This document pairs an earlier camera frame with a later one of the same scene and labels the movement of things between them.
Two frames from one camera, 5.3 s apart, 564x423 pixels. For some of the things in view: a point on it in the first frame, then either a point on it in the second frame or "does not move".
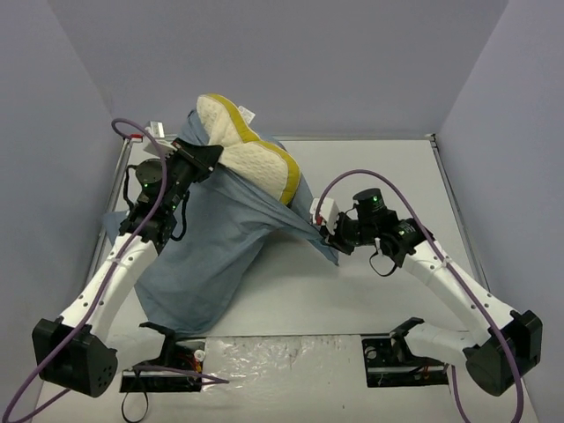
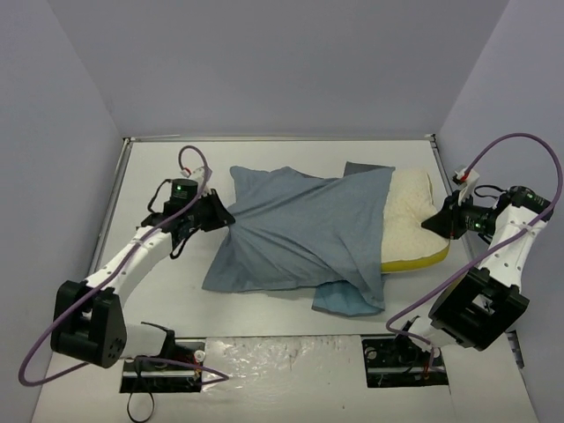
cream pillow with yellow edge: x=243 y=153 to x=408 y=204
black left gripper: x=194 y=158 to x=210 y=211
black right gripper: x=339 y=234 to x=455 y=216
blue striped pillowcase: x=190 y=283 to x=293 y=232
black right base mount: x=389 y=362 does not move
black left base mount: x=186 y=354 does not move
